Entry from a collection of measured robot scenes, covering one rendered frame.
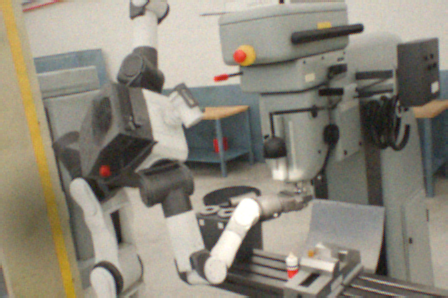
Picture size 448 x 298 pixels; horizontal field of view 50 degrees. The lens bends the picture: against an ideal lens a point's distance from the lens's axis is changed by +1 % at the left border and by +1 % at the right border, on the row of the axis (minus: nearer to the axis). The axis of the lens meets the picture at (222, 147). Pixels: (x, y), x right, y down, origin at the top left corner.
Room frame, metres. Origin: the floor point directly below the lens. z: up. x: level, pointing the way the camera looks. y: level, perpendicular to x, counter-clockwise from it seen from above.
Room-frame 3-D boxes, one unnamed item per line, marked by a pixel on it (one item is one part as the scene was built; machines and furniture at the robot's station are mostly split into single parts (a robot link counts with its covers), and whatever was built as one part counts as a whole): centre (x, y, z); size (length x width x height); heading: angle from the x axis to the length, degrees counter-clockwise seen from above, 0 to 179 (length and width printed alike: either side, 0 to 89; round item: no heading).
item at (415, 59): (1.62, -0.70, 1.62); 0.20 x 0.09 x 0.21; 140
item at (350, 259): (1.53, -0.30, 0.98); 0.35 x 0.15 x 0.11; 139
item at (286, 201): (1.57, -0.17, 1.23); 0.13 x 0.12 x 0.10; 25
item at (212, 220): (1.88, 0.05, 1.02); 0.22 x 0.12 x 0.20; 51
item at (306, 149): (1.61, -0.26, 1.47); 0.21 x 0.19 x 0.32; 50
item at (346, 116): (1.75, -0.38, 1.47); 0.24 x 0.19 x 0.26; 50
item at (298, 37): (1.54, -0.39, 1.79); 0.45 x 0.04 x 0.04; 140
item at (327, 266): (1.51, -0.28, 1.01); 0.12 x 0.06 x 0.04; 49
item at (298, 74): (1.64, -0.28, 1.68); 0.34 x 0.24 x 0.10; 140
